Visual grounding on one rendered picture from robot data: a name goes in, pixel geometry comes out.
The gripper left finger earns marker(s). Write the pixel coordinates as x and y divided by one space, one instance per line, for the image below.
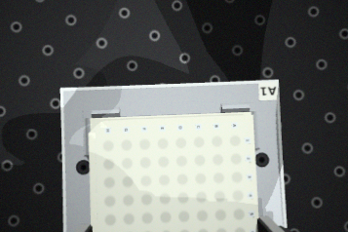
84 228

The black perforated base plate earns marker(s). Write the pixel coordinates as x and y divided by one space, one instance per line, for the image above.
46 45

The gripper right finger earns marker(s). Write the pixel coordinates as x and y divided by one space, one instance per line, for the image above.
266 224

